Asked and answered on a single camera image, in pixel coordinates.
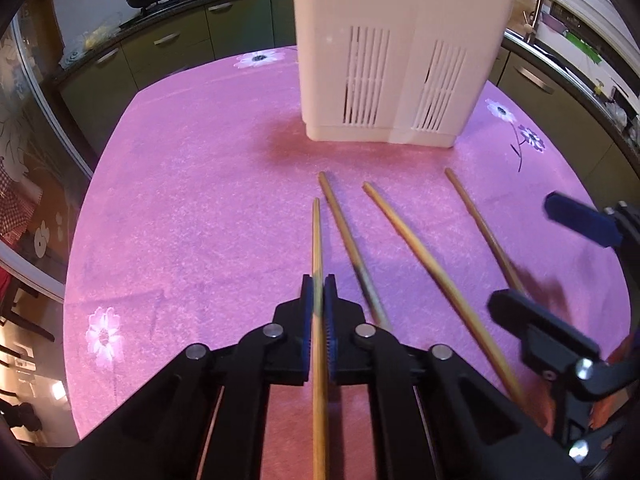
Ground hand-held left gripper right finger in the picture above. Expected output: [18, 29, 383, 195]
[324, 274, 583, 480]

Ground floral glass sliding door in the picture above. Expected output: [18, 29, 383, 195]
[0, 10, 96, 301]

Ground clear plastic bag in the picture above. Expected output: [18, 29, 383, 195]
[60, 12, 123, 66]

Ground dark wooden chair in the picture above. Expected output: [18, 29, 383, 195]
[0, 270, 56, 341]

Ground white plastic utensil holder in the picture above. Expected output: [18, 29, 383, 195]
[291, 0, 521, 150]

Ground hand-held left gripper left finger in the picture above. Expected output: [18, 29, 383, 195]
[52, 274, 315, 480]

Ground wooden chopstick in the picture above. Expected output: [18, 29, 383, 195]
[362, 181, 528, 411]
[444, 167, 528, 296]
[318, 172, 393, 333]
[311, 197, 331, 480]

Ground red checkered cloth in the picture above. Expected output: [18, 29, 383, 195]
[0, 165, 41, 241]

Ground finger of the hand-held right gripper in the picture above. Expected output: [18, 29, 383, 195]
[544, 191, 640, 261]
[487, 289, 640, 403]

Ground green kitchen cabinets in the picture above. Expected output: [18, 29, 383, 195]
[55, 0, 301, 126]

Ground green plastic item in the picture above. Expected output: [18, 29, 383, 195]
[565, 30, 601, 63]

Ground green sink cabinets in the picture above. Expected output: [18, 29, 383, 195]
[487, 35, 640, 186]

